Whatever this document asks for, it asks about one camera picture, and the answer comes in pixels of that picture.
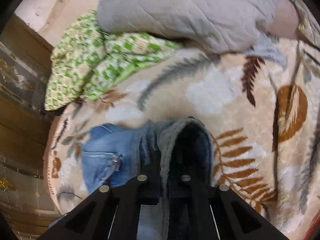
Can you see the wooden wardrobe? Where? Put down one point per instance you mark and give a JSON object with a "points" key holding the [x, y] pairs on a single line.
{"points": [[25, 68]]}

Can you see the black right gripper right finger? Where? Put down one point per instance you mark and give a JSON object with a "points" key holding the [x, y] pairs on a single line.
{"points": [[198, 211]]}

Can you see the green patterned pillow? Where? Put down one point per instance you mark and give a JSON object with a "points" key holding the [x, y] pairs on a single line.
{"points": [[88, 61]]}

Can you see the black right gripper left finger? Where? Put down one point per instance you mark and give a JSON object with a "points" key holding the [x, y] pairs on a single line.
{"points": [[111, 212]]}

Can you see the grey quilted pillow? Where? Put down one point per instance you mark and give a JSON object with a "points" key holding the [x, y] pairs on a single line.
{"points": [[220, 26]]}

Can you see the cream crumpled cloth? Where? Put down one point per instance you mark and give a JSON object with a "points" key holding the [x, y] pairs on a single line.
{"points": [[308, 27]]}

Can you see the beige leaf-print fleece blanket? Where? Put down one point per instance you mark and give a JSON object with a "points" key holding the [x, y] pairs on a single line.
{"points": [[263, 119]]}

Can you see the blue denim jeans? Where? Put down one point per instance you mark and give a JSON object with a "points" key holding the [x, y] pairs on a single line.
{"points": [[116, 155]]}

